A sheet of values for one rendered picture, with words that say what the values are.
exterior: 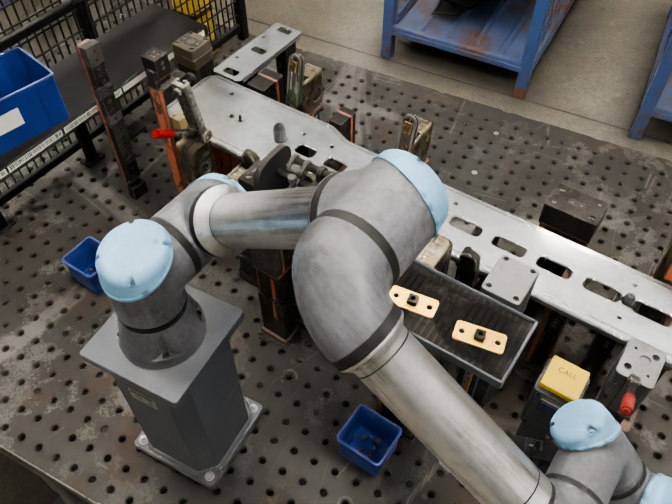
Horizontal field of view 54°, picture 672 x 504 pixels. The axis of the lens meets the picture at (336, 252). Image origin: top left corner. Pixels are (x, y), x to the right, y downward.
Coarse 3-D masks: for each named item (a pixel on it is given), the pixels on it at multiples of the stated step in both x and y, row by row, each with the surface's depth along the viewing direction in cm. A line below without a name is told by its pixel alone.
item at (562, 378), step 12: (552, 360) 104; (564, 360) 104; (552, 372) 102; (564, 372) 102; (576, 372) 102; (588, 372) 102; (540, 384) 102; (552, 384) 101; (564, 384) 101; (576, 384) 101; (564, 396) 100; (576, 396) 100
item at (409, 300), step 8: (392, 288) 112; (400, 288) 112; (392, 296) 111; (400, 296) 111; (408, 296) 110; (416, 296) 110; (424, 296) 111; (400, 304) 110; (408, 304) 110; (416, 304) 110; (424, 304) 110; (432, 304) 110; (416, 312) 109; (424, 312) 109; (432, 312) 109
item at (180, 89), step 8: (176, 80) 142; (184, 80) 142; (192, 80) 143; (176, 88) 141; (184, 88) 140; (176, 96) 141; (184, 96) 142; (192, 96) 144; (184, 104) 145; (192, 104) 145; (184, 112) 148; (192, 112) 146; (200, 112) 148; (192, 120) 149; (200, 120) 150; (200, 128) 151; (200, 136) 153
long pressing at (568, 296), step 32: (224, 96) 172; (256, 96) 172; (224, 128) 164; (256, 128) 164; (288, 128) 164; (320, 128) 164; (320, 160) 157; (352, 160) 157; (448, 192) 150; (448, 224) 143; (480, 224) 143; (512, 224) 143; (512, 256) 138; (544, 256) 138; (576, 256) 138; (544, 288) 132; (576, 288) 132; (640, 288) 132; (576, 320) 128; (608, 320) 127; (640, 320) 127
